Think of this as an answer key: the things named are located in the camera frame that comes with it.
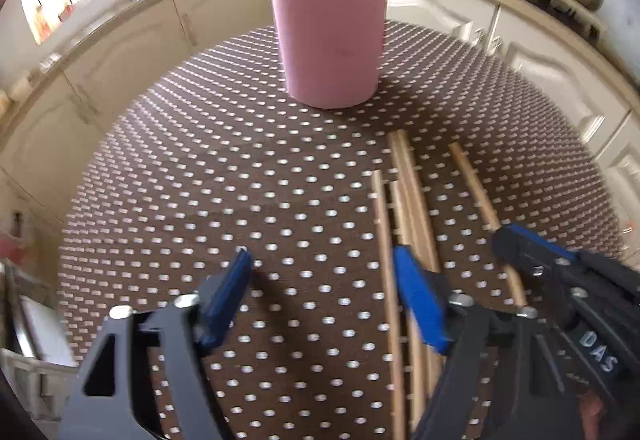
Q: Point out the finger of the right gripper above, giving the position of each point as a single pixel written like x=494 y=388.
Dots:
x=563 y=299
x=534 y=256

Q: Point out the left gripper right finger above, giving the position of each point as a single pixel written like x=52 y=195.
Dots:
x=531 y=395

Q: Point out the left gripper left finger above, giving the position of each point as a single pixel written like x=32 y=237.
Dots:
x=113 y=396

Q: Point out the cream kitchen cabinets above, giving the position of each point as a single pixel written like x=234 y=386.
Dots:
x=50 y=132

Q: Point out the wooden chopstick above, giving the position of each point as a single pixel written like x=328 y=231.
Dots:
x=385 y=258
x=489 y=217
x=423 y=244
x=416 y=355

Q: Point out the brown polka dot tablecloth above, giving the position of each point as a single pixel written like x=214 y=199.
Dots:
x=215 y=156

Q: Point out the pink cylindrical utensil holder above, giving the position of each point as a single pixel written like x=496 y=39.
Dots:
x=330 y=49

